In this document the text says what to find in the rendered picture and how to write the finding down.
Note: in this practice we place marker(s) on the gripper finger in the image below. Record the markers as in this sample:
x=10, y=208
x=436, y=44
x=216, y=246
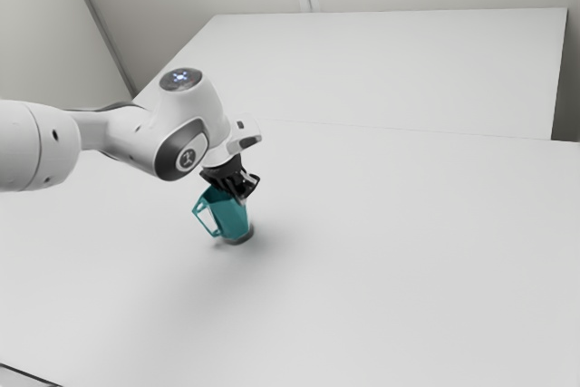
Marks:
x=243, y=190

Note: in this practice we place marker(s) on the teal faceted mug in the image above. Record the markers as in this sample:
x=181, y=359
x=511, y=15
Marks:
x=224, y=217

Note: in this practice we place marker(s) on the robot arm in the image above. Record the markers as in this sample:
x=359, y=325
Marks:
x=136, y=133

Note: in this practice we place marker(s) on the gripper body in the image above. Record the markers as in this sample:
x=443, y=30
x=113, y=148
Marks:
x=225, y=174

